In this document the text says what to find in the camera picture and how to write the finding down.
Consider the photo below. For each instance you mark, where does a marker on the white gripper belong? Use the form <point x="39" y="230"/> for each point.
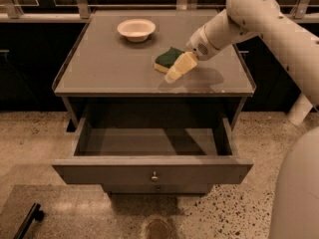
<point x="198" y="46"/>

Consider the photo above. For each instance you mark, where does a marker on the green and yellow sponge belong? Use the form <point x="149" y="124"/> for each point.
<point x="164" y="61"/>

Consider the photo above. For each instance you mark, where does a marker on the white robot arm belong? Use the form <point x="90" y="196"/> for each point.
<point x="295" y="48"/>

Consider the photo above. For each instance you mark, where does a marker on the grey drawer cabinet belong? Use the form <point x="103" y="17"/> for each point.
<point x="112" y="82"/>

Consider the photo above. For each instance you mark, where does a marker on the open grey top drawer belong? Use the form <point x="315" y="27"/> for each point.
<point x="121" y="156"/>

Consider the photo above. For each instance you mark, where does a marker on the round metal drawer knob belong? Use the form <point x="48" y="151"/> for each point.
<point x="154" y="177"/>

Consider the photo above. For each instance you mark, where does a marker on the grey lower drawer front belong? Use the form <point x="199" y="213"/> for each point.
<point x="164" y="189"/>

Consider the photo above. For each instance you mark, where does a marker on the white bowl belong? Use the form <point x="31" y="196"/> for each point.
<point x="136" y="30"/>

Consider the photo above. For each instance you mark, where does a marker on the metal railing frame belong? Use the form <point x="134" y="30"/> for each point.
<point x="83" y="7"/>

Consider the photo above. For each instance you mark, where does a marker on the black handle bar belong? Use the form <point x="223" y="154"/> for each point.
<point x="34" y="214"/>

